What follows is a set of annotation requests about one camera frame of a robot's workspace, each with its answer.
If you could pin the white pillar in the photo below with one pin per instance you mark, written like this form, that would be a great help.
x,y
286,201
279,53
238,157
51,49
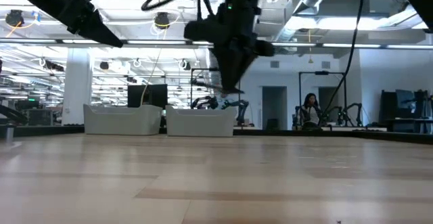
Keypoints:
x,y
78,82

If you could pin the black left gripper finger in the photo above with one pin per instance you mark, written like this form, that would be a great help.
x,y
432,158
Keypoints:
x,y
98,31

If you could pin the black aluminium table frame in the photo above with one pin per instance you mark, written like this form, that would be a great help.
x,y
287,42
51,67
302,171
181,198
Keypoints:
x,y
287,132

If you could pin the gray plastic bin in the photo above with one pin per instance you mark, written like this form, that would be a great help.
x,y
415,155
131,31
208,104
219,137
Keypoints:
x,y
201,122
121,122

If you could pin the black ceiling reel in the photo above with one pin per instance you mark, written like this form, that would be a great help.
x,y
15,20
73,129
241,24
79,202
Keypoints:
x,y
162,20
14,17

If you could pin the gray metal post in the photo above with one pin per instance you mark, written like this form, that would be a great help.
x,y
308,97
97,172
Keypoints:
x,y
9,134

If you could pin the dark workstation with monitors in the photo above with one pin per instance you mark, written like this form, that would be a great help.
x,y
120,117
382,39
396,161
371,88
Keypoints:
x,y
406,109

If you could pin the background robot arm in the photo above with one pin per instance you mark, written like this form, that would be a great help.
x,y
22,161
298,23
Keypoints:
x,y
297,115
242,109
204,102
352,112

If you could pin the wall vent grille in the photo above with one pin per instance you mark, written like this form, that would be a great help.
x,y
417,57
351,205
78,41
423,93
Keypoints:
x,y
325,64
274,64

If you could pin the black rig frame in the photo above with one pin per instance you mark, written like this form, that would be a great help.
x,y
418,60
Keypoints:
x,y
321,72

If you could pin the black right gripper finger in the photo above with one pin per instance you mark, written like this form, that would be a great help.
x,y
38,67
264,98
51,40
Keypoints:
x,y
245,66
226,65

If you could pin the person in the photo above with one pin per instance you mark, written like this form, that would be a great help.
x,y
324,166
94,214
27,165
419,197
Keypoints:
x,y
310,112

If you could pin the black monitor back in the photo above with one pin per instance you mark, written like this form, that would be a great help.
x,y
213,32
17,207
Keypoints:
x,y
159,95
137,95

